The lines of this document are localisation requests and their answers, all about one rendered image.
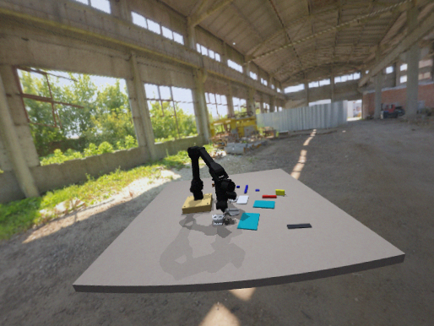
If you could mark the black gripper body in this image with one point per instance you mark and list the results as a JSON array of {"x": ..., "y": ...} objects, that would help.
[{"x": 220, "y": 195}]

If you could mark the dark grey flat bar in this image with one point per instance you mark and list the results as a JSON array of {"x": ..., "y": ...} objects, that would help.
[{"x": 307, "y": 225}]

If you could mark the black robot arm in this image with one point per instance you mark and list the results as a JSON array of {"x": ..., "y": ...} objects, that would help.
[{"x": 215, "y": 170}]

